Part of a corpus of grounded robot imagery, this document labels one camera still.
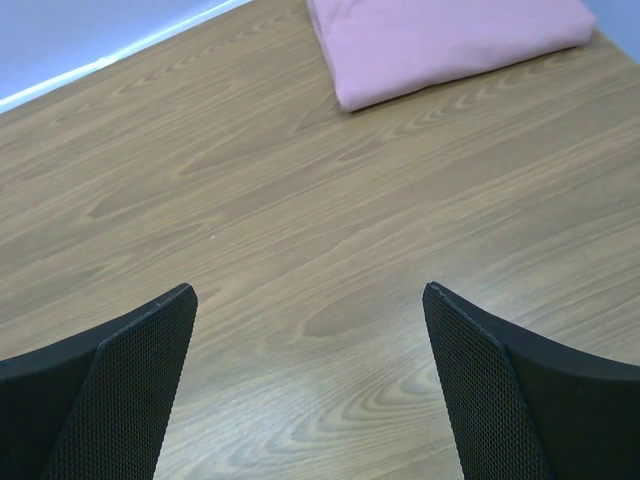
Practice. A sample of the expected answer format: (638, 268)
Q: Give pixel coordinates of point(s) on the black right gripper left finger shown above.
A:
(96, 405)

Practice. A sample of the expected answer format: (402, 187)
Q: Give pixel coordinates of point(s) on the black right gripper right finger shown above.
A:
(522, 406)

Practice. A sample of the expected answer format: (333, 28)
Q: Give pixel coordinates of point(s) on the folded dusty pink t-shirt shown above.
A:
(380, 50)

